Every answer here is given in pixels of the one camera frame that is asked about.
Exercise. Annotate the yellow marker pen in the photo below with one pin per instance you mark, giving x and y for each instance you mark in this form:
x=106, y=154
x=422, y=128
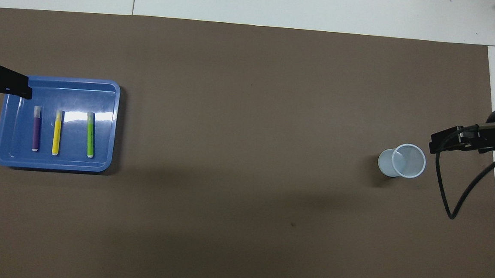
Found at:
x=57, y=134

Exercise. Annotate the green marker pen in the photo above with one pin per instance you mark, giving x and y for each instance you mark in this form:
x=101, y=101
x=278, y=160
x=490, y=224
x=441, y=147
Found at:
x=90, y=136

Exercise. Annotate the purple marker pen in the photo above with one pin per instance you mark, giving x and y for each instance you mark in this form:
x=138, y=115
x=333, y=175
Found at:
x=36, y=130

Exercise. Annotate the translucent white plastic cup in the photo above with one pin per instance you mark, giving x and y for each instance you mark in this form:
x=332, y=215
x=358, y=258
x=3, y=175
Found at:
x=385, y=164

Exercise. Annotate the blue plastic tray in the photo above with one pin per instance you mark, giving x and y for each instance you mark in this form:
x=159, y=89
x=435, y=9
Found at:
x=101, y=147

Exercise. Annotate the brown table mat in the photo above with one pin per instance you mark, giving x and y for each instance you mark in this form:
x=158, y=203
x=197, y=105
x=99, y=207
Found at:
x=247, y=134

